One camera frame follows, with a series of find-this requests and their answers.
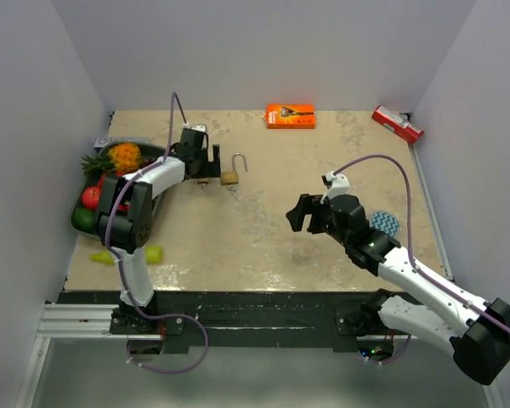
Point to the orange razor box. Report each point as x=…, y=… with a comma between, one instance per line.
x=290, y=116

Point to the dark green fruit tray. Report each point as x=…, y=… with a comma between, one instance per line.
x=149, y=151

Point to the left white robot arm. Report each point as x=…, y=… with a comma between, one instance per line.
x=124, y=216

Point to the small white blue box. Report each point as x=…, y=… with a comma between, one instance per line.
x=101, y=143

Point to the yellow green bottle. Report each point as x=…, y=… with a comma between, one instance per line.
x=153, y=255

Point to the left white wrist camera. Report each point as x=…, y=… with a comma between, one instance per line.
x=198, y=128

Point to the blue zigzag patterned pouch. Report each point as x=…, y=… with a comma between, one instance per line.
x=385, y=222

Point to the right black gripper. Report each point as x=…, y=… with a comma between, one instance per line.
x=308, y=204

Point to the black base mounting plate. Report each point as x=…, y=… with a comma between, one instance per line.
x=176, y=321

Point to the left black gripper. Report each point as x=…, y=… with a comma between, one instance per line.
x=211, y=168

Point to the red white box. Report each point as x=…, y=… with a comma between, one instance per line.
x=397, y=124

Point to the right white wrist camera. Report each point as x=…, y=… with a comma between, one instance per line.
x=336, y=185

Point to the small brass padlock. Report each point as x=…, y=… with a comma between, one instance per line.
x=203, y=182

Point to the small silver key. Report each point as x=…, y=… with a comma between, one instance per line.
x=233, y=191

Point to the red apple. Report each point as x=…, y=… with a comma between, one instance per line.
x=90, y=197

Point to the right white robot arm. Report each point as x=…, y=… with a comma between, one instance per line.
x=473, y=331

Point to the green lime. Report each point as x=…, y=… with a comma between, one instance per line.
x=83, y=220

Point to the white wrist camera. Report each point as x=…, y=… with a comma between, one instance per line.
x=198, y=128
x=336, y=185

